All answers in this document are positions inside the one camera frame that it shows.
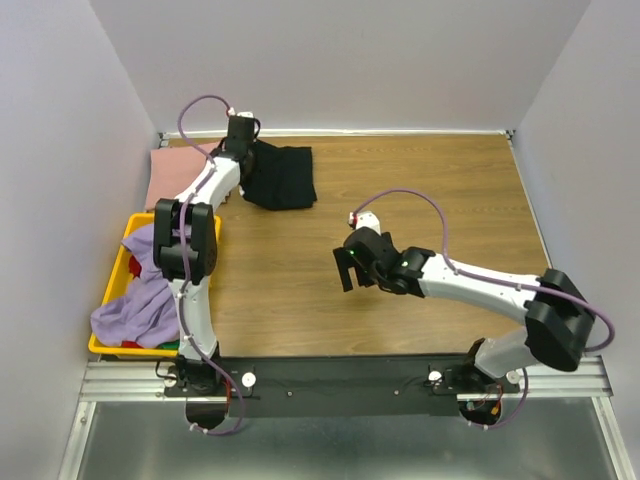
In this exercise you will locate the pink folded t-shirt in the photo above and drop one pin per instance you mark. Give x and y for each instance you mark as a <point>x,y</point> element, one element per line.
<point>173,169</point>

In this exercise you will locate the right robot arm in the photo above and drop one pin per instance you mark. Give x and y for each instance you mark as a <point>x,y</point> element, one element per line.
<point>555,323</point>

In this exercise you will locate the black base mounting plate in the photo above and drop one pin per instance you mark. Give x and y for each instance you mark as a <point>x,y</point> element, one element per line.
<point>334,386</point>

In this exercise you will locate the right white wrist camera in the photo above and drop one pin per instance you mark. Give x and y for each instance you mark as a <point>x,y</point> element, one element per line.
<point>364,219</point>

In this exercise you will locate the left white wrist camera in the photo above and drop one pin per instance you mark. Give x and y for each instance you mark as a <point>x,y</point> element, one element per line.
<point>245,114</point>

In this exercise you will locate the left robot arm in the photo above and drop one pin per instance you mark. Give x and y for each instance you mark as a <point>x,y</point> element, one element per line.
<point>185,249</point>

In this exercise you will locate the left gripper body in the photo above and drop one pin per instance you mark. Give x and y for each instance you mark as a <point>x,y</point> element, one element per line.
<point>251,153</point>

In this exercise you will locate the lavender t-shirt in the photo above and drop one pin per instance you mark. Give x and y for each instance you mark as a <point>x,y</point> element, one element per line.
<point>145,314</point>

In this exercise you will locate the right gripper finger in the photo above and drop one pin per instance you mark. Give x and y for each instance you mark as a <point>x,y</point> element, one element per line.
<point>367,276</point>
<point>344,262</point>

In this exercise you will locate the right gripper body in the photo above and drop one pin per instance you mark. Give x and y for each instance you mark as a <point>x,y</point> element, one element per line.
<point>387,238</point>

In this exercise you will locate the black t-shirt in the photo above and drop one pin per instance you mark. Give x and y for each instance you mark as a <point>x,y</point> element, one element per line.
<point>281,179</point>

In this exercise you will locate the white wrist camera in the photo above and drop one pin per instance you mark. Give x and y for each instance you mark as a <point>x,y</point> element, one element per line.
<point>364,219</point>
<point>245,114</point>

